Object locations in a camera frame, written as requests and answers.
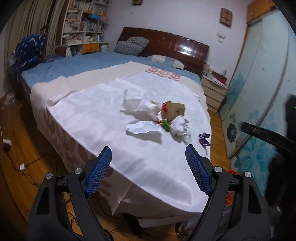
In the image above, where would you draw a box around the white paper ball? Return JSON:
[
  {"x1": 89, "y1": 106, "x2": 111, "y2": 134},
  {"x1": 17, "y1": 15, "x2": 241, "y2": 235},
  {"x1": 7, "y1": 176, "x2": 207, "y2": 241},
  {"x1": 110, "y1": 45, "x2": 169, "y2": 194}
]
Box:
[{"x1": 170, "y1": 115, "x2": 189, "y2": 137}]

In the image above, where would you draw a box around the white and blue pillow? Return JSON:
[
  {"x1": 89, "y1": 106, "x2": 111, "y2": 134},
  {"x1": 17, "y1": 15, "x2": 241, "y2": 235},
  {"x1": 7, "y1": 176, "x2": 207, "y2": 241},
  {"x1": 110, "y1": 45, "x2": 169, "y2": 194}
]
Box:
[{"x1": 147, "y1": 55, "x2": 185, "y2": 70}]

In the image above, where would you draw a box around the cream bedside drawer cabinet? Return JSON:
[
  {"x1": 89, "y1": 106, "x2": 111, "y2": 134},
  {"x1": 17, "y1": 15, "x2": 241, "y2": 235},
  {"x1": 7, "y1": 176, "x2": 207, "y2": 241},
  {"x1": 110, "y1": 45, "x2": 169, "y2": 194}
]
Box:
[{"x1": 201, "y1": 75, "x2": 228, "y2": 113}]

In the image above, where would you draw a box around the grey plaid pillow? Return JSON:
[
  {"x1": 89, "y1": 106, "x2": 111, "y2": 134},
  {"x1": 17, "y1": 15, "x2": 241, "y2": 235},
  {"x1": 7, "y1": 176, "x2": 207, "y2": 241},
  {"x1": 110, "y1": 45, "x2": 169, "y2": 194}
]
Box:
[{"x1": 114, "y1": 36, "x2": 149, "y2": 56}]

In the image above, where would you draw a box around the white power adapter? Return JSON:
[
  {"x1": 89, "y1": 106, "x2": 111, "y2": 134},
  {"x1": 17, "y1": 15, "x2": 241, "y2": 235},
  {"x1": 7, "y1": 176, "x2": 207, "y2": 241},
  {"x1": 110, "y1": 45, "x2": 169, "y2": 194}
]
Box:
[{"x1": 3, "y1": 138, "x2": 12, "y2": 147}]

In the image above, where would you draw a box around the white woven bed cloth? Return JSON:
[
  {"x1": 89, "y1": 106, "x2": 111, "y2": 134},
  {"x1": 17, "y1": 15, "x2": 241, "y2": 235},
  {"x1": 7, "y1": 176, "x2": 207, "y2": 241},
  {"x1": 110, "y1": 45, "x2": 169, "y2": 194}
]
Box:
[{"x1": 47, "y1": 72, "x2": 211, "y2": 212}]

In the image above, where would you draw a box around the white deer wall hook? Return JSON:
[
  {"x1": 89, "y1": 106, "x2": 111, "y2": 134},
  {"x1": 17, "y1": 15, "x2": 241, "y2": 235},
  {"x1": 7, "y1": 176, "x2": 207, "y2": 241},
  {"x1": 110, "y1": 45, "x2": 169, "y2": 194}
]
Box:
[{"x1": 217, "y1": 32, "x2": 226, "y2": 43}]

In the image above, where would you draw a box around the torn brown cardboard piece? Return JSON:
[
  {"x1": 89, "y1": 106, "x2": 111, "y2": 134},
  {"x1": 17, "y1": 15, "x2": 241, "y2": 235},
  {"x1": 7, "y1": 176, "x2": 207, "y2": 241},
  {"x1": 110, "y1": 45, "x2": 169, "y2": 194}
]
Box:
[{"x1": 166, "y1": 101, "x2": 185, "y2": 123}]

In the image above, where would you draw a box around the green fuzzy scrap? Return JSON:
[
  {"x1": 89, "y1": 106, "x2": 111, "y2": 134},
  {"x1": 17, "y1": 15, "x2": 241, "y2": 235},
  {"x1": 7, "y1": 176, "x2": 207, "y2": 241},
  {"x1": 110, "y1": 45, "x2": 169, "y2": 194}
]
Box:
[{"x1": 161, "y1": 120, "x2": 170, "y2": 133}]

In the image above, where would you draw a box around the red plastic trash basket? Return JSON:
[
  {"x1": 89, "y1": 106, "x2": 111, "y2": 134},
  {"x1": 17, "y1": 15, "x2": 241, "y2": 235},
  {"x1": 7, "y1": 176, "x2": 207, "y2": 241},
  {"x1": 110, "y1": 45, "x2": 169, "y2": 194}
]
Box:
[{"x1": 225, "y1": 169, "x2": 240, "y2": 206}]

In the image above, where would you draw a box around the red snack wrapper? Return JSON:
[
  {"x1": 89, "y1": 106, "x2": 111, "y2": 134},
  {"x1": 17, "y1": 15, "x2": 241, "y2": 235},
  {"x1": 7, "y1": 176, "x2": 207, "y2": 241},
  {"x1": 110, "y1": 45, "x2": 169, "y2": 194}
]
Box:
[{"x1": 155, "y1": 102, "x2": 167, "y2": 124}]

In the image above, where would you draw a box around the striped beige curtain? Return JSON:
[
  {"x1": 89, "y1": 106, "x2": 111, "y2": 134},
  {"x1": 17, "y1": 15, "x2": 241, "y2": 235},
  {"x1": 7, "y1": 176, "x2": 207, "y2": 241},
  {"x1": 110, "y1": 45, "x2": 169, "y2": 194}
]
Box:
[{"x1": 3, "y1": 0, "x2": 65, "y2": 61}]

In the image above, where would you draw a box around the brown framed wall picture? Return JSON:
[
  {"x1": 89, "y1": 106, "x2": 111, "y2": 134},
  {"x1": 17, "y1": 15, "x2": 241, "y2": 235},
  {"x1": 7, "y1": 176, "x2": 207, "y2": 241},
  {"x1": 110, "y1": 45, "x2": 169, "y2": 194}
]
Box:
[{"x1": 220, "y1": 8, "x2": 233, "y2": 28}]

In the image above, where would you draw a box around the dark red wooden headboard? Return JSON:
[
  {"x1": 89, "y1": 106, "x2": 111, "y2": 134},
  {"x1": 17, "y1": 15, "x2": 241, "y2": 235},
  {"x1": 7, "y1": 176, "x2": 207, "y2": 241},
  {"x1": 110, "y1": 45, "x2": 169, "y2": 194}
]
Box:
[{"x1": 118, "y1": 27, "x2": 209, "y2": 74}]

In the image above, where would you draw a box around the blue flower sliding door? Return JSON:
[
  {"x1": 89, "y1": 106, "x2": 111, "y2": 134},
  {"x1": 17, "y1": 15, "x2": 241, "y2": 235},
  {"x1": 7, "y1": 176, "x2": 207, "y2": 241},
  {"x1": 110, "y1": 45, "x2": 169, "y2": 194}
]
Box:
[{"x1": 219, "y1": 10, "x2": 295, "y2": 192}]

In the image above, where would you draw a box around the large white paper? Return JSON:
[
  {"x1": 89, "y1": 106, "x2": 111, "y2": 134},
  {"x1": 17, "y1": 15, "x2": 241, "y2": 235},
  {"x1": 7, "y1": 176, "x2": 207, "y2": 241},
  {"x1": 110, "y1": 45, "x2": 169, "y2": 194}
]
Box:
[{"x1": 122, "y1": 89, "x2": 161, "y2": 121}]

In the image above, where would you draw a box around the white bookshelf with books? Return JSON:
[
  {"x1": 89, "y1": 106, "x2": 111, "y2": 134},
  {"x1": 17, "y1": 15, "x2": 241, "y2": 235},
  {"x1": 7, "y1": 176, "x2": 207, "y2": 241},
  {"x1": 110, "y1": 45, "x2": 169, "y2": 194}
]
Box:
[{"x1": 55, "y1": 1, "x2": 109, "y2": 57}]

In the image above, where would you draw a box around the purple candy wrapper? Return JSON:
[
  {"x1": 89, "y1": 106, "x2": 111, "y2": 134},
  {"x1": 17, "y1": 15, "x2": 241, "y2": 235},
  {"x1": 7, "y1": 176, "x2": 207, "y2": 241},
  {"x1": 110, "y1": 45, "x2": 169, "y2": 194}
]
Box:
[{"x1": 198, "y1": 133, "x2": 211, "y2": 147}]

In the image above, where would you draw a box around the navy star pattern bedding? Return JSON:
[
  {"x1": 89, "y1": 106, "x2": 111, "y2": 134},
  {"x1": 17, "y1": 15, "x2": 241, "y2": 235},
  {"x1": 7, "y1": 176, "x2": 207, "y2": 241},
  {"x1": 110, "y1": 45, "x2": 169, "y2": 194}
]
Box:
[{"x1": 11, "y1": 35, "x2": 47, "y2": 73}]

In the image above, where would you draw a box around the blue bed sheet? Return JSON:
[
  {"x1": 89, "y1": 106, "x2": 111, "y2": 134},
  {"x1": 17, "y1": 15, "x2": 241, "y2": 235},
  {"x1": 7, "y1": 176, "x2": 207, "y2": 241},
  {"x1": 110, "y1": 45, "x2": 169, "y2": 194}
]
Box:
[{"x1": 21, "y1": 51, "x2": 201, "y2": 88}]

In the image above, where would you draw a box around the beige leaf pattern blanket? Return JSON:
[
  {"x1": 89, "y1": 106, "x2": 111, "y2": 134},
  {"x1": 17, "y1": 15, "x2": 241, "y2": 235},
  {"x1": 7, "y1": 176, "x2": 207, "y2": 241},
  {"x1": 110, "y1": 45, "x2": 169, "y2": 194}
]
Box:
[{"x1": 30, "y1": 62, "x2": 210, "y2": 218}]

